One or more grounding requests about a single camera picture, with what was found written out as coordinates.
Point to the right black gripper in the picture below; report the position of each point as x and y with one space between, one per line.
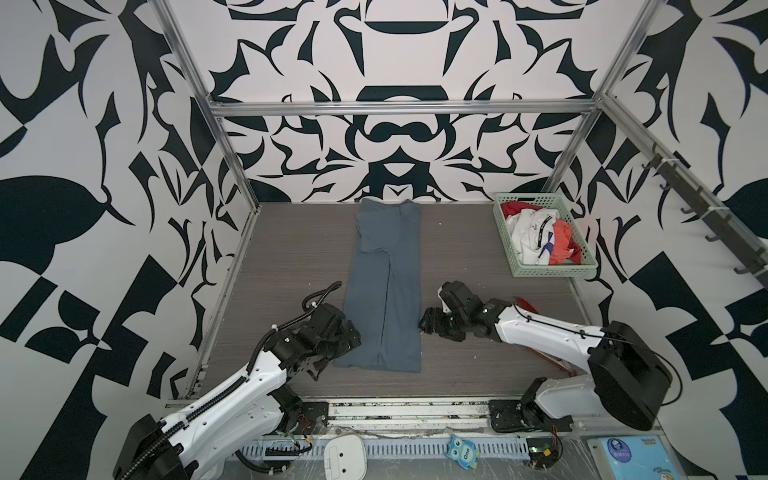
432 323

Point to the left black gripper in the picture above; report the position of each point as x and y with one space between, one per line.
344 344

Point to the grey blue t shirt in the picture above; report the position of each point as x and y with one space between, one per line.
383 294

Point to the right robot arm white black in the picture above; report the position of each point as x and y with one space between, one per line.
618 374

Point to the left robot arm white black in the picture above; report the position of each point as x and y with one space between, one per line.
147 452

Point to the red pen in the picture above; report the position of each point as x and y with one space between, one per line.
560 364

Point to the white t shirt in basket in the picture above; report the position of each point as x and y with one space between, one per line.
532 235

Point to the red t shirt in basket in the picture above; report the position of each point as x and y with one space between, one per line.
565 248

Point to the white box device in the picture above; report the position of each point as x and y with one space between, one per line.
345 458

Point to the blue owl toy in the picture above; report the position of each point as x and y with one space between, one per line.
463 452

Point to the green plastic basket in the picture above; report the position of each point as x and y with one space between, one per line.
585 267

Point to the blue labelled box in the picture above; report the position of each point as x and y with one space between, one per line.
633 458

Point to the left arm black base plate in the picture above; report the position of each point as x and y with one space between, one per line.
311 419

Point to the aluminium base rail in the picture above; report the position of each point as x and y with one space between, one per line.
408 414

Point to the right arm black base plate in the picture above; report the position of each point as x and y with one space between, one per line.
517 416

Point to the horizontal aluminium frame bar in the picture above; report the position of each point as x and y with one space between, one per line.
400 107

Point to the black wall hook rack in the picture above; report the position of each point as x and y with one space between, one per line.
701 204

